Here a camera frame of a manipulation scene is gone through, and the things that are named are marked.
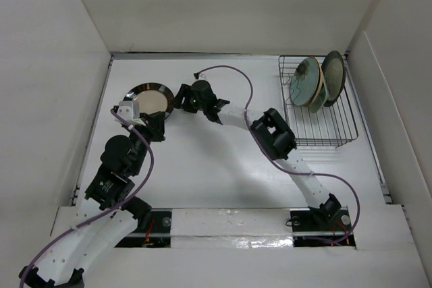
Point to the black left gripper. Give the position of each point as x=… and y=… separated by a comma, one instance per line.
x=155, y=124

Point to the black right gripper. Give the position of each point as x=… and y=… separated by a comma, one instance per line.
x=184, y=92

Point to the teal round flower plate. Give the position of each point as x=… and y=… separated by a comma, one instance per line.
x=304, y=81

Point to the teal rectangular divided plate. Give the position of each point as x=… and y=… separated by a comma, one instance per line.
x=320, y=101

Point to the beige bird pattern plate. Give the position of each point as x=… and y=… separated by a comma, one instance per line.
x=319, y=85

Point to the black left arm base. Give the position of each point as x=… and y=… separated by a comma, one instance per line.
x=156, y=233

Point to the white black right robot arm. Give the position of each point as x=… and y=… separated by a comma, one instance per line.
x=274, y=137

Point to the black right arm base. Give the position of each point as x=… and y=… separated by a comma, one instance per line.
x=308, y=233

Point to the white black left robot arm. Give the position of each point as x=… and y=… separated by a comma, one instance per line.
x=109, y=210

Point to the black striped rim plate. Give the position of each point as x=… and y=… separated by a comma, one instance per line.
x=152, y=97

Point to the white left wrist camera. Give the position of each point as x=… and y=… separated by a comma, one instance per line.
x=128, y=110

